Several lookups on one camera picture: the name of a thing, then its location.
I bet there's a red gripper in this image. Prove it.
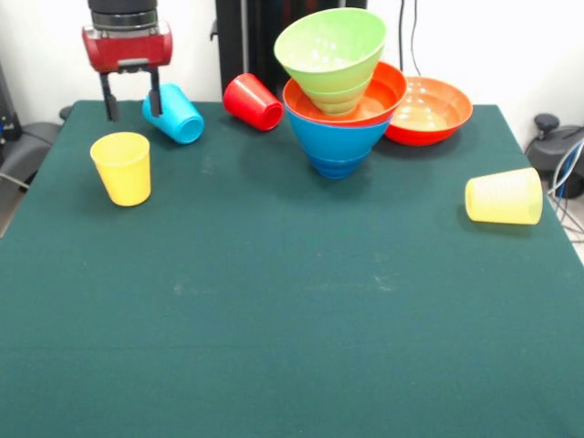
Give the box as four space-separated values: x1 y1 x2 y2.
81 21 174 123

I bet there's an opaque yellow cup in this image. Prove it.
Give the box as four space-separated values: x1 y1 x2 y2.
89 131 151 208

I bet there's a large green bowl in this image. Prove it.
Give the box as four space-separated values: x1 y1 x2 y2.
273 7 388 96

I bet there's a small green bowl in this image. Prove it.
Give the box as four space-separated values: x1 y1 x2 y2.
308 77 374 116

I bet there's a large light blue bowl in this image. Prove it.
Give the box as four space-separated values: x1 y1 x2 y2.
285 109 393 164

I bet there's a small dark blue bowl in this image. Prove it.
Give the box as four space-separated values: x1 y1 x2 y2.
312 152 367 180

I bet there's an orange bowl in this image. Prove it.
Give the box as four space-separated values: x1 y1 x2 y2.
385 76 474 147
281 61 409 129

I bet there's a light blue cup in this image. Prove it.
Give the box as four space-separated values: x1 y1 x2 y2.
141 82 205 145

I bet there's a black chair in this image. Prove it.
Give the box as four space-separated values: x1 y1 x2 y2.
0 105 74 191

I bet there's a red cup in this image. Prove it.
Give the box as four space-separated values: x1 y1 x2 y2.
223 72 285 132

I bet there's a dark green tablecloth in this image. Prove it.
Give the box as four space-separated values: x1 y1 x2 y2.
0 99 584 438

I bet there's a translucent yellow cup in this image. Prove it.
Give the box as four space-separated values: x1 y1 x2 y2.
464 167 544 226

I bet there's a black chair base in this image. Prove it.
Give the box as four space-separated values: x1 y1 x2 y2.
524 112 584 200

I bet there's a black wall cable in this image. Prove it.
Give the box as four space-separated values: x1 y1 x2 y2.
393 0 423 78

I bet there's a floor cable bundle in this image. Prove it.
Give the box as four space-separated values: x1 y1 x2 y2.
547 136 584 241

